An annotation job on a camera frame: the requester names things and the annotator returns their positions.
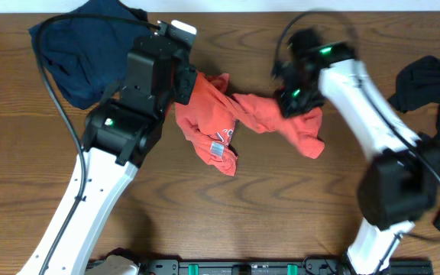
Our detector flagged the red printed t-shirt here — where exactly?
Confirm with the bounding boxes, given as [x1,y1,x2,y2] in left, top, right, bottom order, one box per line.
[175,73,325,176]

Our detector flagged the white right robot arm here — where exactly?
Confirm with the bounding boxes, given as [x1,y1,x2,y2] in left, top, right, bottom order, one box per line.
[273,28,440,274]

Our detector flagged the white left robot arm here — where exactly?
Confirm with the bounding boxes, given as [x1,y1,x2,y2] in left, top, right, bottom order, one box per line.
[21,31,196,274]

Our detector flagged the navy blue folded shirt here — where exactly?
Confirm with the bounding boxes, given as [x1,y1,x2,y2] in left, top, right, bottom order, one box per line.
[41,19,151,109]

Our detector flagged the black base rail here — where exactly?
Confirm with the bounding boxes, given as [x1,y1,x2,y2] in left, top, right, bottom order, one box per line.
[89,247,435,275]

